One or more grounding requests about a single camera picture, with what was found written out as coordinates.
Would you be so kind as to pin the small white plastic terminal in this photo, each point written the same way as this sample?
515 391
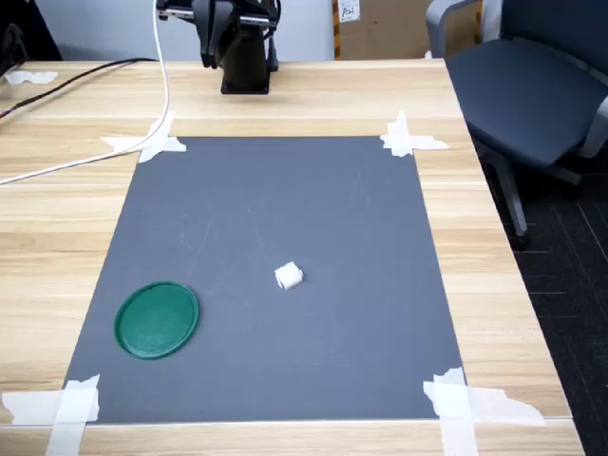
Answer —
289 276

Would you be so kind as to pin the round green lid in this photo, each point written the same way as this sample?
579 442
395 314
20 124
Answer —
157 320

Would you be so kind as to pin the white tape strip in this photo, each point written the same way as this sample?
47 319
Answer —
28 407
28 77
400 138
457 427
427 142
159 138
119 142
503 406
71 427

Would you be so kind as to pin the brown cardboard box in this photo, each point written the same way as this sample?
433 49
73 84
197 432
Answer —
385 33

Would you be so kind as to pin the dark object behind table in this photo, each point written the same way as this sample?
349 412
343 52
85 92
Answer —
24 33

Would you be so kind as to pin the dark grey mat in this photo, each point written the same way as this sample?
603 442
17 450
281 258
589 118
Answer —
285 214

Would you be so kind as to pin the grey office chair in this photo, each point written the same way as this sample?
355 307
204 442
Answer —
522 90

